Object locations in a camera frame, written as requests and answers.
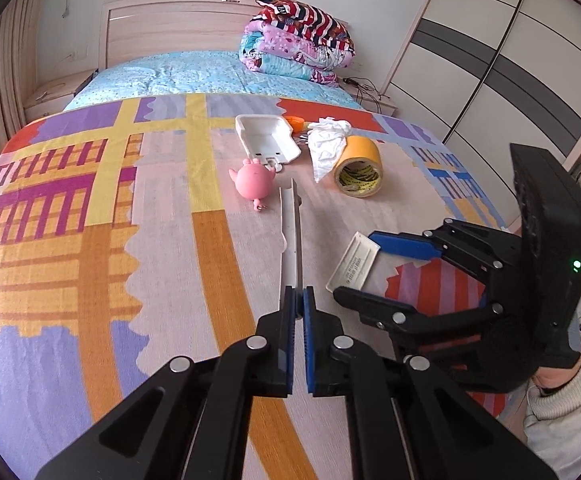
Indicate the wooden ribbed side panel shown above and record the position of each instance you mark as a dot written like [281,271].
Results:
[10,75]

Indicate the pink pig toy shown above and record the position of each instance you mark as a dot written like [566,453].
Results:
[253,182]

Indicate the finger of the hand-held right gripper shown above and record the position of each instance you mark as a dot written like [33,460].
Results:
[370,305]
[403,244]

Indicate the white grey sliding wardrobe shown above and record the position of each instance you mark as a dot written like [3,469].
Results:
[470,35]

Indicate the person's right forearm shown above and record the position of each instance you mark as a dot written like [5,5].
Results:
[570,410]

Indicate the wooden bed headboard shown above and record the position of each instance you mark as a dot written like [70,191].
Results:
[170,25]

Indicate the yellow tape roll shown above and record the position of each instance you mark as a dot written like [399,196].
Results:
[365,152]

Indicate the blue patterned bed sheet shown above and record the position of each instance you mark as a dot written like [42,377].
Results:
[185,75]

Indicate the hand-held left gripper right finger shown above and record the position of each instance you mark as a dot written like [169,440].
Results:
[309,345]

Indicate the white card packet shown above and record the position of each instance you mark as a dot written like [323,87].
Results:
[353,265]

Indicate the white tissue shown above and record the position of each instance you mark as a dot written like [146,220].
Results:
[325,150]

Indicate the orange plastic item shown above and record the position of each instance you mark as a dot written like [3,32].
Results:
[295,122]

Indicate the white foam box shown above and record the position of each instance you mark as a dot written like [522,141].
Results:
[265,135]

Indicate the pink floral folded quilt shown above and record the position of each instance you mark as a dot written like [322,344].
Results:
[285,50]

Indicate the striped folded blanket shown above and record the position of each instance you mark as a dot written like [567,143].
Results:
[305,15]

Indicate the wooden nightstand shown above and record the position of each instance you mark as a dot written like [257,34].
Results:
[50,97]

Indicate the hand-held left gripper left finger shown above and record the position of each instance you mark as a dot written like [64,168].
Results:
[283,345]

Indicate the colourful patterned table cover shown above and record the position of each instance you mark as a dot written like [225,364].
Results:
[170,240]

